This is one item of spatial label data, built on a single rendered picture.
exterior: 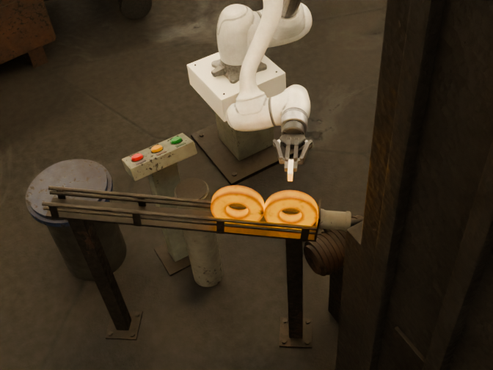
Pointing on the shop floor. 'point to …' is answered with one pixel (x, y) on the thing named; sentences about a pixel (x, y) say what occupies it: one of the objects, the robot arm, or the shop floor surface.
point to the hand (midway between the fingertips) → (290, 169)
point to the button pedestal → (169, 173)
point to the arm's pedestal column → (240, 150)
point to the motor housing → (329, 263)
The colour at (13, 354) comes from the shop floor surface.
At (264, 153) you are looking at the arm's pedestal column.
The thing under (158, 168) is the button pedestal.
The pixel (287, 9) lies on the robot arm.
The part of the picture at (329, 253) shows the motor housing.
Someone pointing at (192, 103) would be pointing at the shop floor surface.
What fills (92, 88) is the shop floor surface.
